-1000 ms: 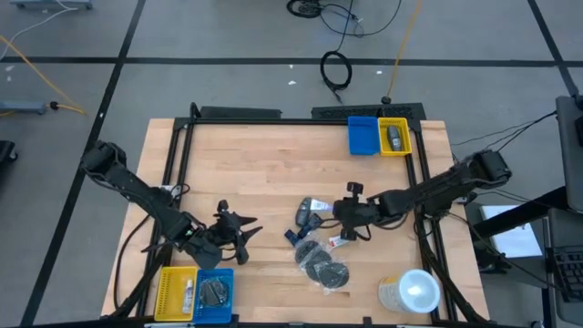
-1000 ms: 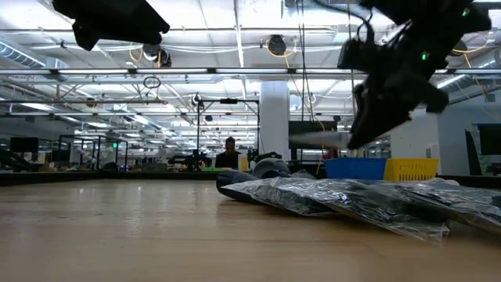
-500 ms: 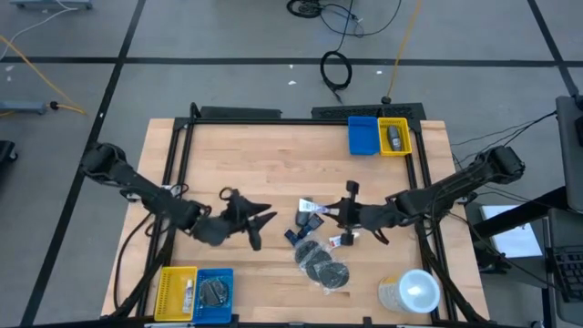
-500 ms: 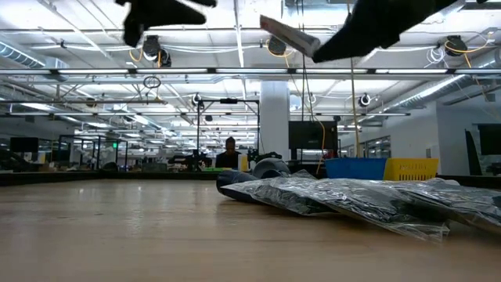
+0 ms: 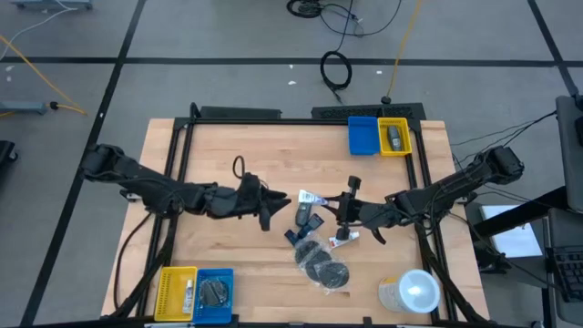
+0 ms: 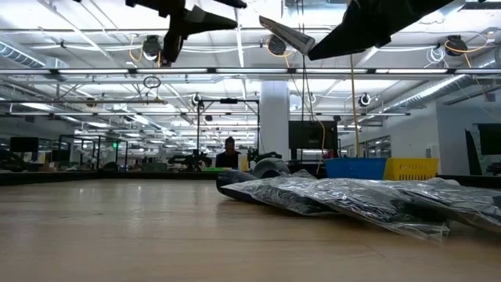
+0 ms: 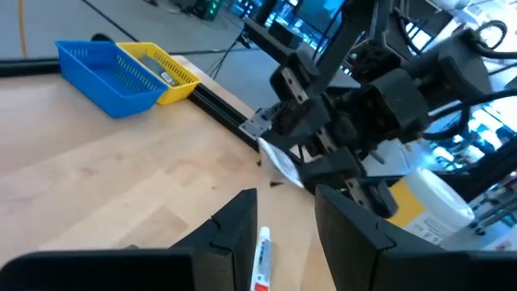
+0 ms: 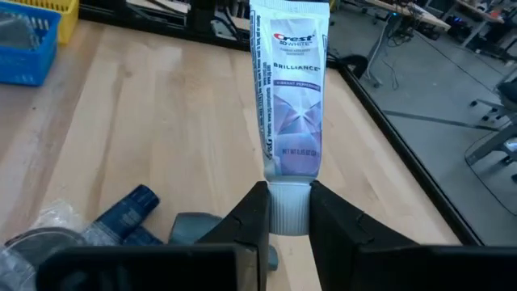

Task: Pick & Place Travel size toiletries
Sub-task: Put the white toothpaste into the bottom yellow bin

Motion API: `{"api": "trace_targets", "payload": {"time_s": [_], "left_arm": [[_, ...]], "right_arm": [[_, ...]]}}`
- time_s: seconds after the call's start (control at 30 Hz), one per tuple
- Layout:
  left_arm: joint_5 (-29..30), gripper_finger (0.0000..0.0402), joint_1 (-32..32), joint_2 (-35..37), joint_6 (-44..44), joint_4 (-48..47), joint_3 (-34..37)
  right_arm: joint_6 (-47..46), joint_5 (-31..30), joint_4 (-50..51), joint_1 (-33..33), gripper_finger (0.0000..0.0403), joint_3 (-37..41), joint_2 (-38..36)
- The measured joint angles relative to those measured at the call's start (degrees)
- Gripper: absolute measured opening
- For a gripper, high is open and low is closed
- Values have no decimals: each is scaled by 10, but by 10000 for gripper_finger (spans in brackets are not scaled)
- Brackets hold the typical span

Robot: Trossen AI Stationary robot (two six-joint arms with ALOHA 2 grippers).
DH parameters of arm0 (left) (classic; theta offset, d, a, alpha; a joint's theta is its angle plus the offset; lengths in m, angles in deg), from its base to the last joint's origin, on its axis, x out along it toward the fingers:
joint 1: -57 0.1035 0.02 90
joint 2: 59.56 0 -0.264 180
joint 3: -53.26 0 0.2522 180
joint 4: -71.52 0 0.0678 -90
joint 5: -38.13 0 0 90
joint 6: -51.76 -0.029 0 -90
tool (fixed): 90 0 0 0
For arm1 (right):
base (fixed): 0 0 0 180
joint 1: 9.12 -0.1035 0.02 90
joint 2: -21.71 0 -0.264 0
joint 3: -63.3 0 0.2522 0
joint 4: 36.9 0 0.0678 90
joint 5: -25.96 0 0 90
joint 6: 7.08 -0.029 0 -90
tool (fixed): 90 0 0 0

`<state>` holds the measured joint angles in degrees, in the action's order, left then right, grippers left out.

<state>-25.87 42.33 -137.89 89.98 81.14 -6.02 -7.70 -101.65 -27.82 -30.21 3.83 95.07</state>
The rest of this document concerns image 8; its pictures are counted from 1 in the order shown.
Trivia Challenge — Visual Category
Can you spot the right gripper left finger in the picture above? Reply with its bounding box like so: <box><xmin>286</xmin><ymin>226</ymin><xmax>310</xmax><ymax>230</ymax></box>
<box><xmin>35</xmin><ymin>180</ymin><xmax>271</xmax><ymax>291</ymax></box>

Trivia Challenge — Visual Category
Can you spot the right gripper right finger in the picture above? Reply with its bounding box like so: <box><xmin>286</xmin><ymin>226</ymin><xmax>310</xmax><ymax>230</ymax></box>
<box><xmin>309</xmin><ymin>179</ymin><xmax>517</xmax><ymax>291</ymax></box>

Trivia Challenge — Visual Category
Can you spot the grey toiletry bottle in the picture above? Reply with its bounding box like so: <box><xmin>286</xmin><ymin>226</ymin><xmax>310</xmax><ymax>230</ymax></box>
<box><xmin>168</xmin><ymin>212</ymin><xmax>280</xmax><ymax>272</ymax></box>

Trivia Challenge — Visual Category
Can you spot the Crest white purple toothpaste tube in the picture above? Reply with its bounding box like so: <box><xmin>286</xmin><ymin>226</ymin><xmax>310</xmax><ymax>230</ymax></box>
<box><xmin>249</xmin><ymin>0</ymin><xmax>331</xmax><ymax>237</ymax></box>

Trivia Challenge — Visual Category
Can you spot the clear bag with black disc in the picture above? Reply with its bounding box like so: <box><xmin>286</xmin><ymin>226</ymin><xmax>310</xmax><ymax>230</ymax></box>
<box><xmin>0</xmin><ymin>200</ymin><xmax>122</xmax><ymax>291</ymax></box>

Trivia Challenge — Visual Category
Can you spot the grey rolling stand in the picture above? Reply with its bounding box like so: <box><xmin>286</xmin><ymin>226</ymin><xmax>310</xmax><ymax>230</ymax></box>
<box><xmin>464</xmin><ymin>66</ymin><xmax>517</xmax><ymax>183</ymax></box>

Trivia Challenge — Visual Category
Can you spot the grey desk leg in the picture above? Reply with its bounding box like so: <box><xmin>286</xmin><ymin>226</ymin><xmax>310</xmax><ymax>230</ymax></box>
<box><xmin>369</xmin><ymin>15</ymin><xmax>401</xmax><ymax>89</ymax></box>

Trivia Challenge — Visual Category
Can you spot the wooden desk with equipment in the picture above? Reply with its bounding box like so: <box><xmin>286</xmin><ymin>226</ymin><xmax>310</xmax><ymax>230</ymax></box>
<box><xmin>363</xmin><ymin>0</ymin><xmax>452</xmax><ymax>32</ymax></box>

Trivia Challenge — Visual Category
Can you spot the blue plastic basket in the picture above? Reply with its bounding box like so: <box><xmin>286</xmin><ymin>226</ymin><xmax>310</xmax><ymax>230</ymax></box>
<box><xmin>0</xmin><ymin>2</ymin><xmax>62</xmax><ymax>86</ymax></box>

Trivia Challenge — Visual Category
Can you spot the yellow plastic basket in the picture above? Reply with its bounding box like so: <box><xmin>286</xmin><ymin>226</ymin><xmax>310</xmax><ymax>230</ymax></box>
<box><xmin>11</xmin><ymin>0</ymin><xmax>80</xmax><ymax>44</ymax></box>

